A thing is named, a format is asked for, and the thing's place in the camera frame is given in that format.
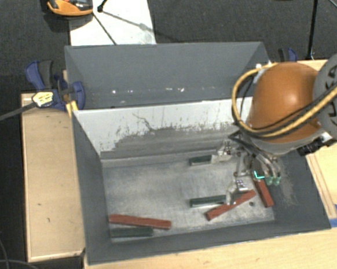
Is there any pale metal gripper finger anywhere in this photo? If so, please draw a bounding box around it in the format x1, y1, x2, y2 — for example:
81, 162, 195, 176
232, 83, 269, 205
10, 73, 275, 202
225, 178, 250, 206
215, 143, 237, 163

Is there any dark green flat block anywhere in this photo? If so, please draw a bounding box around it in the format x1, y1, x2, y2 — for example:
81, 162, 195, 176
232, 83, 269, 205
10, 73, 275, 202
109, 224, 155, 241
188, 154, 214, 167
189, 194, 228, 209

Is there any red-brown flat block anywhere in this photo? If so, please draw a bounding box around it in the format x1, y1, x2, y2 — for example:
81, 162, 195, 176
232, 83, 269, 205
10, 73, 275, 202
252, 178, 275, 209
108, 209, 173, 235
202, 189, 259, 222

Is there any grey metal bin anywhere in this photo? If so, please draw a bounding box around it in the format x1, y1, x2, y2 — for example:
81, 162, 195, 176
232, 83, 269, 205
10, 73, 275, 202
63, 26, 334, 266

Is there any pale wood flat board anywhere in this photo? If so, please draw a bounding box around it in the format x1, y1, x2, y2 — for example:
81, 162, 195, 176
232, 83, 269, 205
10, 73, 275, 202
14, 89, 87, 263

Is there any black cylinder on white bracket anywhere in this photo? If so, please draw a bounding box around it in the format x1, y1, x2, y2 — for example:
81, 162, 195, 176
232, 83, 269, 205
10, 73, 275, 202
295, 132, 334, 157

